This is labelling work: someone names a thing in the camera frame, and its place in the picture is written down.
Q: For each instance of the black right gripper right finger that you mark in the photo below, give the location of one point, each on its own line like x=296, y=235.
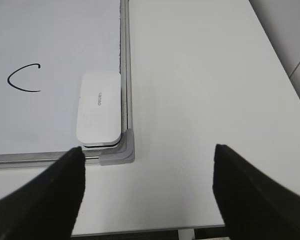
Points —
x=252, y=205

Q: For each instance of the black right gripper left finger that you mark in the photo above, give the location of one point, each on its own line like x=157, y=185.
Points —
x=47, y=207

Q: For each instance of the white whiteboard eraser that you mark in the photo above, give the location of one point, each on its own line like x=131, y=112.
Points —
x=99, y=109

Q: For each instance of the white magnetic whiteboard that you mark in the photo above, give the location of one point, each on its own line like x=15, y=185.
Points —
x=46, y=46

